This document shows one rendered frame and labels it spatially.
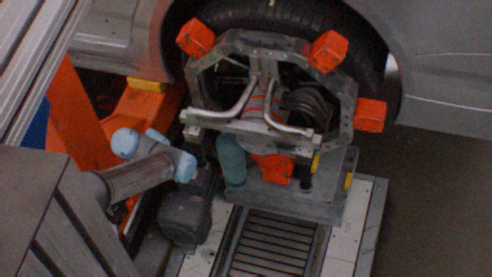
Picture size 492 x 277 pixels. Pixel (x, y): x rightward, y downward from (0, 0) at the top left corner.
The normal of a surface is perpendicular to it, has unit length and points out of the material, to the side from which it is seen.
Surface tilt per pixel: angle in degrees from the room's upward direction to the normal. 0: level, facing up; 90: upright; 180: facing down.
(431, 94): 90
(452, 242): 0
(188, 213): 0
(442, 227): 0
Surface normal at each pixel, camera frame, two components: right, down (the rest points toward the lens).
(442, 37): -0.29, 0.80
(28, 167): -0.10, -0.58
